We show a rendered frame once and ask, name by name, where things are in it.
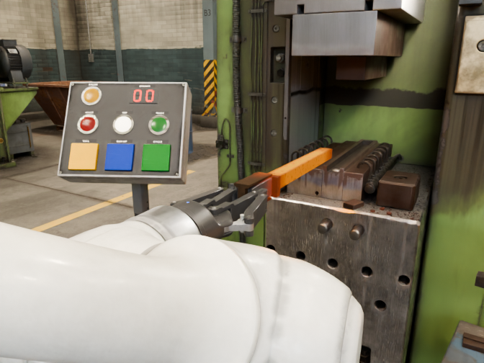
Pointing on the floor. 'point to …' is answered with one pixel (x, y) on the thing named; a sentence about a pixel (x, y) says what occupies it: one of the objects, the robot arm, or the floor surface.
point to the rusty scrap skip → (54, 99)
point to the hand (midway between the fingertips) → (254, 190)
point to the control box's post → (140, 198)
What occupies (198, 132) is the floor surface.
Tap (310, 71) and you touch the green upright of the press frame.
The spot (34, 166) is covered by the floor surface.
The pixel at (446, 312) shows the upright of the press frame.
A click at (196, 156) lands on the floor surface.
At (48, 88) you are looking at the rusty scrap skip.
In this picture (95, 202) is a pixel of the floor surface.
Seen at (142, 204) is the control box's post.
